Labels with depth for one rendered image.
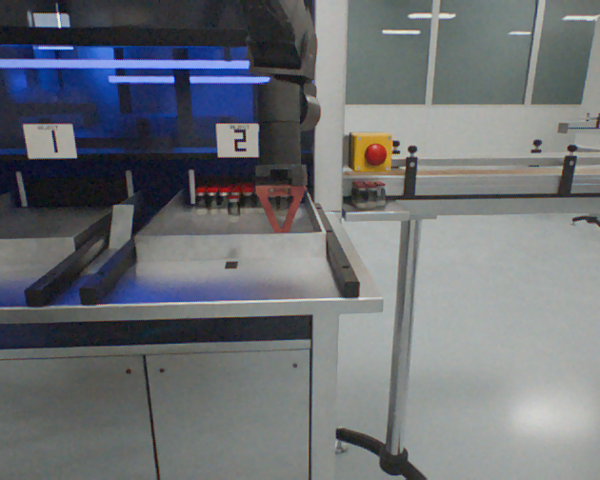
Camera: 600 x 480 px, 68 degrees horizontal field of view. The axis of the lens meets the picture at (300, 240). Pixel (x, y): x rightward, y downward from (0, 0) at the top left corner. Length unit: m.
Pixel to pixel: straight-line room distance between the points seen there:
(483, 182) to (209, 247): 0.67
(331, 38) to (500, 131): 5.35
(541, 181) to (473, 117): 4.86
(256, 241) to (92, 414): 0.66
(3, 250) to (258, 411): 0.63
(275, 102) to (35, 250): 0.38
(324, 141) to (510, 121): 5.39
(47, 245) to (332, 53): 0.56
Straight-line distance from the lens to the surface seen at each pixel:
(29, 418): 1.20
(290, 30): 0.58
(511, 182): 1.11
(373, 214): 0.90
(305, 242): 0.62
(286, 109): 0.60
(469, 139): 5.98
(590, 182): 1.21
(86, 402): 1.13
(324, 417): 1.10
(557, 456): 1.80
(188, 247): 0.63
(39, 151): 0.95
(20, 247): 0.71
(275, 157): 0.59
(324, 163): 0.87
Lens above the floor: 1.09
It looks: 17 degrees down
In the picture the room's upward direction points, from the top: straight up
